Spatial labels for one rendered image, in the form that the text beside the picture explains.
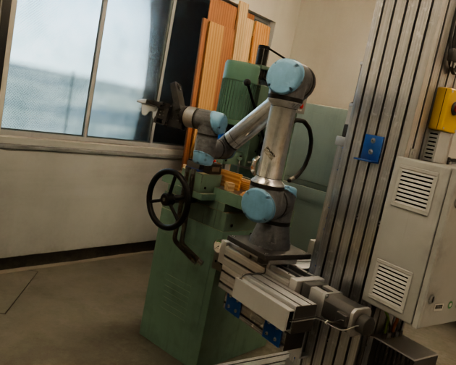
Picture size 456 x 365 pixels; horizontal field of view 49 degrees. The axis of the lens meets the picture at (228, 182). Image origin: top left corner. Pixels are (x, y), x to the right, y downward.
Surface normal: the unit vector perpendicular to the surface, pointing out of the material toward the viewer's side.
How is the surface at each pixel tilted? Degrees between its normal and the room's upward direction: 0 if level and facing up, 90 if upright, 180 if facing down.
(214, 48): 87
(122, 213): 90
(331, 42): 90
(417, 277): 90
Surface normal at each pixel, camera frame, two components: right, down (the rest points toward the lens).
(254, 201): -0.48, 0.17
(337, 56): -0.62, -0.01
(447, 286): 0.55, 0.26
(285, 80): -0.43, -0.09
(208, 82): 0.77, 0.18
